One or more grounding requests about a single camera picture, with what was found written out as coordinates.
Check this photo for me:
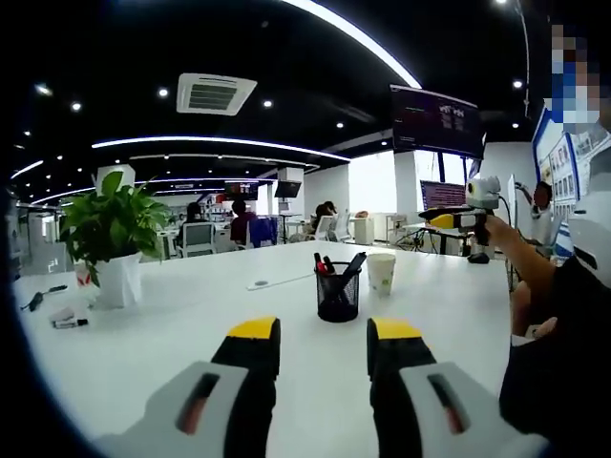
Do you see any ceiling light strip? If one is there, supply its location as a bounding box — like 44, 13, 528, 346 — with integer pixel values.
91, 135, 352, 163
281, 0, 424, 92

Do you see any ceiling air conditioner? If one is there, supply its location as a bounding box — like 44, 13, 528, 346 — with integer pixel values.
176, 73, 260, 117

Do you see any black mesh pen holder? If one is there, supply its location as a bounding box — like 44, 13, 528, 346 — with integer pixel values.
313, 260, 362, 323

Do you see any person's leg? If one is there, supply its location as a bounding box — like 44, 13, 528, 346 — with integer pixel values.
510, 281, 558, 342

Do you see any blue jacket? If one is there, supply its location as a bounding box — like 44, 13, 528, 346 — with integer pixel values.
247, 217, 281, 249

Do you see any standing computer screen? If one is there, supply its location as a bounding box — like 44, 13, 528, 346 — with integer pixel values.
419, 179, 469, 212

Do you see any person's right hand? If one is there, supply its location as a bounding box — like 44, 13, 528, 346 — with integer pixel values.
483, 217, 517, 253

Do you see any white table cable cover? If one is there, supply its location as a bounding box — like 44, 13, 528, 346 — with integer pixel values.
245, 272, 317, 293

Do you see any large hanging screen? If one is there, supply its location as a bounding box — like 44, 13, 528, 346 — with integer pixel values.
390, 84, 486, 159

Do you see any white worn chest device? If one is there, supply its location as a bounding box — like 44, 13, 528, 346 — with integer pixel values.
570, 147, 611, 283

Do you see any green potted plant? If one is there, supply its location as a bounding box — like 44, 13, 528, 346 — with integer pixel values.
58, 170, 171, 309

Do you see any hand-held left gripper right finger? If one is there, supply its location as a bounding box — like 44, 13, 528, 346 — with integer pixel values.
366, 317, 550, 458

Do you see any white office chair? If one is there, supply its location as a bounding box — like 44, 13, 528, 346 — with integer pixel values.
180, 222, 217, 257
317, 215, 352, 242

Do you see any white red-marked box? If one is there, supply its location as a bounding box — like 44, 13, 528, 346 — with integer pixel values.
74, 267, 99, 290

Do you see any white printed paper cup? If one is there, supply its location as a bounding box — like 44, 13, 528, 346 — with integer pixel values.
366, 253, 398, 299

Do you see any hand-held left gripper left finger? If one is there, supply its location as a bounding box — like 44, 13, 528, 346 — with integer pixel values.
95, 315, 282, 458

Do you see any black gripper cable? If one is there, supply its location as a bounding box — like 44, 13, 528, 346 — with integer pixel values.
497, 192, 513, 231

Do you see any wall poster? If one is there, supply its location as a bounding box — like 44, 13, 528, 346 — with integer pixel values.
532, 107, 599, 202

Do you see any person's black clothing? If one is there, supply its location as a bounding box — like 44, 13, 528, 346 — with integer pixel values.
498, 252, 611, 433

